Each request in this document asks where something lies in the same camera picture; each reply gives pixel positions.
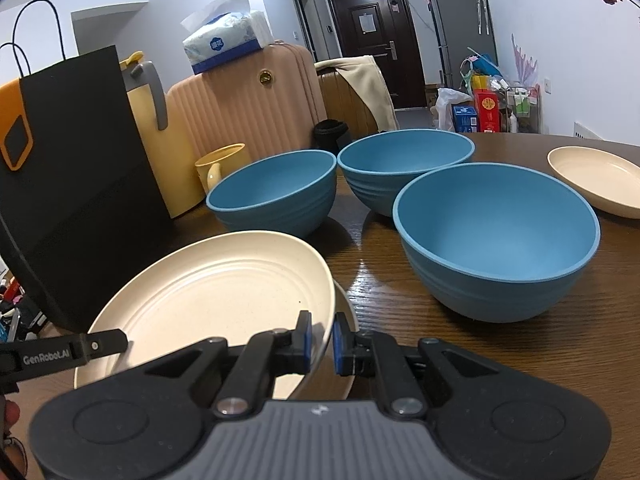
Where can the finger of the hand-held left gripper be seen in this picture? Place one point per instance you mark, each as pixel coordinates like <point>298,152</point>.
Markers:
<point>105,343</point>

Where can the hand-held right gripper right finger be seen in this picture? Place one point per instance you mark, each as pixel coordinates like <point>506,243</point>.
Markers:
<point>340,345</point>

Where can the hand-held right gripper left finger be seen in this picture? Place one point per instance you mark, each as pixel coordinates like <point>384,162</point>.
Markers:
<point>308,342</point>

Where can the cream plate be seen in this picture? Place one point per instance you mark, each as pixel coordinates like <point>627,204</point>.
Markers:
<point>595,180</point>
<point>346,307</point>
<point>215,295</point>

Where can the blue bowl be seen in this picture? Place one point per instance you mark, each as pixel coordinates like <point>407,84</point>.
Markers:
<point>272,195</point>
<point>405,170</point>
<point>495,240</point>

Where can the person's left hand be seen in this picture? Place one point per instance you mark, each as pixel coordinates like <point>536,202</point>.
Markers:
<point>7,414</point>

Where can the pile of assorted clutter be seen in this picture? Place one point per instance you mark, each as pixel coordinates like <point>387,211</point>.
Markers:
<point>17,305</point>

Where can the black paper bag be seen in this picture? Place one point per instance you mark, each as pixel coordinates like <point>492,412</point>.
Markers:
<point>75,185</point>

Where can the yellow mug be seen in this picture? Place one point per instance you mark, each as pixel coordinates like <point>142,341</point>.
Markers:
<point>220,166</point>

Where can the black cylindrical cup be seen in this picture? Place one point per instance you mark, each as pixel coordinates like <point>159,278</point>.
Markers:
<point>330,135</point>

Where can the pink ribbed suitcase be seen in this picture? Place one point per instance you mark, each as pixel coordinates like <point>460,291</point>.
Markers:
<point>235,105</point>

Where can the brown chair with cloth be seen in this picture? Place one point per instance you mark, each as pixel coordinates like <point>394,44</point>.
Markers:
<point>374,90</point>

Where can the blue box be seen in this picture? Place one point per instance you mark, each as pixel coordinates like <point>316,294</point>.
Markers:
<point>465,118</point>

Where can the white plastic bag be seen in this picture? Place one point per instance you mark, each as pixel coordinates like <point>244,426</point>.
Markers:
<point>448,105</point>

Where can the red box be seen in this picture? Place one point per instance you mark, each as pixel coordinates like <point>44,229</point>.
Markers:
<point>487,110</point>

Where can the dark brown door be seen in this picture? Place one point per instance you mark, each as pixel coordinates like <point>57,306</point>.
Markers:
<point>372,55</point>

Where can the colourful plastic items pile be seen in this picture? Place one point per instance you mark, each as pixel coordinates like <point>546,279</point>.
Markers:
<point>481,69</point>

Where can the blue and white tissue pack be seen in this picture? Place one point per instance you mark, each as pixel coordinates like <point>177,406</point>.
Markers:
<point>225,40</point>

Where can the grey interior doorway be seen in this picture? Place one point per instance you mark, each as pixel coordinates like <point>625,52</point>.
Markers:
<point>302,22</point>

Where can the white notice board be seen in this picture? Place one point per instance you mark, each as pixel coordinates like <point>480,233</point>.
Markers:
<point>583,130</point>

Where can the grey refrigerator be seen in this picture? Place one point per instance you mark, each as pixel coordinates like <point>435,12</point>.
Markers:
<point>460,35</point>

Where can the folded pale umbrella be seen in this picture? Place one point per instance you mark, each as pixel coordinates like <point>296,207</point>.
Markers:
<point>481,0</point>

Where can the white wall outlet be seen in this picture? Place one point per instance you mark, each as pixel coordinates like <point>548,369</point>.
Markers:
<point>548,85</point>

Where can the purple wall decoration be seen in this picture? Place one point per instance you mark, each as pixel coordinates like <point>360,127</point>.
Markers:
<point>525,65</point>

